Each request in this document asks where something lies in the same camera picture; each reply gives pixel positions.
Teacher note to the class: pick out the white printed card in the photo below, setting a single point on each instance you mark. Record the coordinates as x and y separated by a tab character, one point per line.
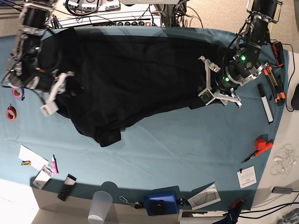
246	177

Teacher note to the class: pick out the black white remote control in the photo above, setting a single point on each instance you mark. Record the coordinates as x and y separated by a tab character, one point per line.
67	187

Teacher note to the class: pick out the white paper sheet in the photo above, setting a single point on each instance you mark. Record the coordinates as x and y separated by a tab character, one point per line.
36	160

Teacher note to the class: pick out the clear plastic cup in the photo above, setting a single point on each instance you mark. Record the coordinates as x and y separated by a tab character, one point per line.
100	206

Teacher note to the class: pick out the white packaged card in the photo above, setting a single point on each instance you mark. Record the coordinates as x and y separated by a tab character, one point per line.
42	177

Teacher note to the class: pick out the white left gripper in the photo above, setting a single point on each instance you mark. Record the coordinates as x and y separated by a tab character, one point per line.
209	94

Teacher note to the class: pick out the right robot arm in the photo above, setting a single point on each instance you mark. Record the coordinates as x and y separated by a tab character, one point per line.
23	69

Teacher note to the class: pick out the pink glue tube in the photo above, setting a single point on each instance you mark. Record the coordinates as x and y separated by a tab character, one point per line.
54	165

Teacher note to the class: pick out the orange plastic block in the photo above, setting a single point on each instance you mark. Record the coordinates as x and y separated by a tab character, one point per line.
262	143

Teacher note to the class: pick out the black printed t-shirt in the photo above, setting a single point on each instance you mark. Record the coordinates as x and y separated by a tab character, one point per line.
119	80

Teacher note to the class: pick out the orange black utility knife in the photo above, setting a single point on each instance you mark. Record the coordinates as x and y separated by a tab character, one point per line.
276	87

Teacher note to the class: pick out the metal carabiner clip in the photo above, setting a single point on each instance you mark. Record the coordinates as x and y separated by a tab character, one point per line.
135	205

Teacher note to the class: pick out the white power strip red light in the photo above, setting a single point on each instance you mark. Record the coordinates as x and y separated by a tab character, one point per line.
134	18

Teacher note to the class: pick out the blue box device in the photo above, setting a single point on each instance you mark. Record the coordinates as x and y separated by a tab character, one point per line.
161	203

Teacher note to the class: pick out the teal table cloth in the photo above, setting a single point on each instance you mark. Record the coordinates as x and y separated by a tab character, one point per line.
183	149

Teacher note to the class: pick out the small brass battery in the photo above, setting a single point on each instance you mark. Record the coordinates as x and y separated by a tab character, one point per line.
26	163

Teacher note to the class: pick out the orange tape roll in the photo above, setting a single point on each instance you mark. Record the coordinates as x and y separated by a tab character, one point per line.
11	113

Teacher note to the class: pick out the purple tape roll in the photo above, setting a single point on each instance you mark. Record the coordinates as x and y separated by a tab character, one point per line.
18	93

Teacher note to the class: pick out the white black marker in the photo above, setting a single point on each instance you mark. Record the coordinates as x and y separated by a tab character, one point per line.
265	103

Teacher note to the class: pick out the red black tool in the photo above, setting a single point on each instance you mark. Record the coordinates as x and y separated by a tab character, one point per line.
278	52

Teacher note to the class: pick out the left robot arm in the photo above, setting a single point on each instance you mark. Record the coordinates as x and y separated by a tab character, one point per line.
244	66

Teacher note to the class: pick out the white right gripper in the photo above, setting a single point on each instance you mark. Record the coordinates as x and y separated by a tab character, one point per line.
50	107

